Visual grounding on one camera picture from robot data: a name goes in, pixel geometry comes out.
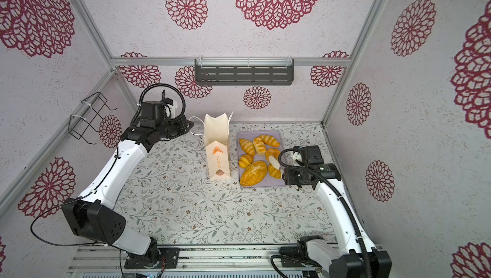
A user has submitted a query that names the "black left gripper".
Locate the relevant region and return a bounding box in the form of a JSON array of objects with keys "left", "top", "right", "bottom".
[{"left": 157, "top": 114, "right": 194, "bottom": 140}]

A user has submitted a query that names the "large round seeded bread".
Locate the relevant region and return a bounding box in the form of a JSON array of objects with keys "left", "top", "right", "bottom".
[{"left": 240, "top": 161, "right": 268, "bottom": 187}]

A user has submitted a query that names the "cream paper bread bag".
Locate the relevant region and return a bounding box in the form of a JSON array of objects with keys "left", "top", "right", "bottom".
[{"left": 189, "top": 113, "right": 233, "bottom": 181}]

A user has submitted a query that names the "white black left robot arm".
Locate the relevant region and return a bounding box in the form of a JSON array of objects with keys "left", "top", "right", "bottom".
[{"left": 61, "top": 115, "right": 194, "bottom": 268}]

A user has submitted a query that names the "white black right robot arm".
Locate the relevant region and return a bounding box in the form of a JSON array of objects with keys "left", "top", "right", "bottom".
[{"left": 270, "top": 154, "right": 392, "bottom": 277}]

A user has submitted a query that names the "striped bread roll lower right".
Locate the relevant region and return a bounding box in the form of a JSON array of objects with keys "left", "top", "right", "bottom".
[{"left": 268, "top": 164, "right": 283, "bottom": 179}]

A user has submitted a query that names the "striped bread roll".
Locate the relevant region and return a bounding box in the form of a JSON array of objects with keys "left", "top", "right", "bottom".
[
  {"left": 239, "top": 138, "right": 256, "bottom": 156},
  {"left": 268, "top": 164, "right": 283, "bottom": 179}
]

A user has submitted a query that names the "small bread roll centre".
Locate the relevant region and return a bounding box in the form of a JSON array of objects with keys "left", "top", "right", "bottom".
[{"left": 253, "top": 137, "right": 267, "bottom": 156}]

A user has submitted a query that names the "striped bread roll left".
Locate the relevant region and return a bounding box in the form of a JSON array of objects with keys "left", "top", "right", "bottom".
[{"left": 239, "top": 138, "right": 256, "bottom": 156}]

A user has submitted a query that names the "round orange bun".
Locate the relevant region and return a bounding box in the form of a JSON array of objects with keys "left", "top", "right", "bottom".
[{"left": 265, "top": 148, "right": 281, "bottom": 161}]

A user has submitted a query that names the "lilac plastic tray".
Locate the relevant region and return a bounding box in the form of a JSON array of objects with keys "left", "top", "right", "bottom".
[{"left": 237, "top": 130, "right": 285, "bottom": 188}]

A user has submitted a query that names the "croissant top right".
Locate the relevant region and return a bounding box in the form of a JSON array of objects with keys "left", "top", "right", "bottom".
[{"left": 260, "top": 135, "right": 281, "bottom": 147}]

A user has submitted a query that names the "yellow ridged bun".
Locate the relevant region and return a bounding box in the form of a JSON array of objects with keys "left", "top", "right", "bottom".
[{"left": 239, "top": 153, "right": 254, "bottom": 169}]

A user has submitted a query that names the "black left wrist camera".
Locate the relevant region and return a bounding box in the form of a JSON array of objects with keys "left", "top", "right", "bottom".
[{"left": 139, "top": 101, "right": 172, "bottom": 129}]

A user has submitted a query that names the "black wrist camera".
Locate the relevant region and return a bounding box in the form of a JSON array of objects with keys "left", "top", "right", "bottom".
[
  {"left": 139, "top": 101, "right": 172, "bottom": 129},
  {"left": 292, "top": 146, "right": 324, "bottom": 167}
]

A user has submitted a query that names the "black corrugated right cable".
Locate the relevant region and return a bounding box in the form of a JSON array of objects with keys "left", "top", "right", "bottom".
[{"left": 270, "top": 148, "right": 375, "bottom": 278}]

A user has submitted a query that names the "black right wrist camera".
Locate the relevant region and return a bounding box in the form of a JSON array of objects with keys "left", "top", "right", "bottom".
[{"left": 292, "top": 146, "right": 324, "bottom": 167}]

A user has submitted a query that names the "grey metal wall shelf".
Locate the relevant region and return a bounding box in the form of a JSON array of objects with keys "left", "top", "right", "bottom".
[{"left": 194, "top": 58, "right": 295, "bottom": 86}]

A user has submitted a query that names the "black wire wall basket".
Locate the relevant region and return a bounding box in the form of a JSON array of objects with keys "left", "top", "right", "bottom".
[{"left": 67, "top": 92, "right": 117, "bottom": 146}]

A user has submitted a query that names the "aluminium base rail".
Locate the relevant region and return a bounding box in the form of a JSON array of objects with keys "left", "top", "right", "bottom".
[{"left": 65, "top": 240, "right": 350, "bottom": 277}]

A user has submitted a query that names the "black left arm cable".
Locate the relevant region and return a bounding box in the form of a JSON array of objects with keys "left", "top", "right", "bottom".
[{"left": 29, "top": 83, "right": 187, "bottom": 248}]

